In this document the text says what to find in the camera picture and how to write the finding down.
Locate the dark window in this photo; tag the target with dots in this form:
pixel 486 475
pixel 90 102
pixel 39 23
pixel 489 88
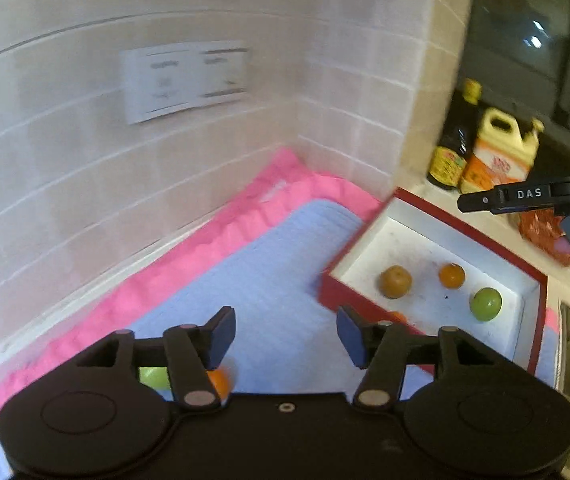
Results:
pixel 525 35

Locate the yellow detergent bottle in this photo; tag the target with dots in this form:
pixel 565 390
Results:
pixel 500 155

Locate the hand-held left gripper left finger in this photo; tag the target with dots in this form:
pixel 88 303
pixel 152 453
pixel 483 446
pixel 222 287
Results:
pixel 222 332

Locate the red cardboard box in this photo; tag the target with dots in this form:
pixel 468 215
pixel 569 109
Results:
pixel 335 290

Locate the white wall socket with switch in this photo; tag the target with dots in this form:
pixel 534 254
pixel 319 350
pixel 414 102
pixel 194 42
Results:
pixel 220 72

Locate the brown kiwi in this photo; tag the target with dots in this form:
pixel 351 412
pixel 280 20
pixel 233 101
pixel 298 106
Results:
pixel 395 282

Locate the dark soy sauce bottle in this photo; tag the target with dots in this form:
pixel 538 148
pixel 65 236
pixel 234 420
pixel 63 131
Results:
pixel 455 145

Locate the blue quilted mat pink frill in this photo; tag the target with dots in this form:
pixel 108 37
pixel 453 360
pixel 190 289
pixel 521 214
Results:
pixel 275 260

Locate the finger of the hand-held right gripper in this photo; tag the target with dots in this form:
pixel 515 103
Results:
pixel 520 194

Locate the green apple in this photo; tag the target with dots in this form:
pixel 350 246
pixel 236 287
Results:
pixel 152 378
pixel 485 303

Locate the small orange plastic basket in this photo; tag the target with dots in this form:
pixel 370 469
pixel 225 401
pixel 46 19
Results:
pixel 540 232

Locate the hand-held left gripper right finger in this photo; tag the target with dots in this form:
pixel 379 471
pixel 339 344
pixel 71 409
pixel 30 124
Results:
pixel 350 332

